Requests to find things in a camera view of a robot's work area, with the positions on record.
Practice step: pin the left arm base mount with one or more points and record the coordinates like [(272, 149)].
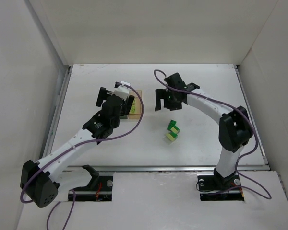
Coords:
[(98, 189)]

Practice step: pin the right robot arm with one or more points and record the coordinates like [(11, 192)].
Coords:
[(234, 125)]

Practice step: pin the amber plastic container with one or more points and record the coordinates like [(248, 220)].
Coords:
[(138, 106)]

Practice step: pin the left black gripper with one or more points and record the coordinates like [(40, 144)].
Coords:
[(102, 96)]

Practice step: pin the aluminium rail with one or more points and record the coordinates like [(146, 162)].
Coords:
[(174, 168)]

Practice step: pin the dark green 2x4 lego plate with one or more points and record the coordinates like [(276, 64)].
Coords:
[(172, 135)]

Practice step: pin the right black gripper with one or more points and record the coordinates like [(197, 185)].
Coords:
[(167, 99)]

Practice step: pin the light green 2x2 lego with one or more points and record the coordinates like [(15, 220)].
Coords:
[(132, 110)]

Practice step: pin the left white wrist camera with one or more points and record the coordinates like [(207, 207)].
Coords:
[(121, 89)]

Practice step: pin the dark green 2x4 lego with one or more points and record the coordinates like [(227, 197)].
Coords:
[(171, 124)]

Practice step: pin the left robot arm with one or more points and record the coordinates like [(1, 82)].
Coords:
[(42, 180)]

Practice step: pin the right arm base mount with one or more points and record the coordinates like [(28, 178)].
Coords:
[(211, 189)]

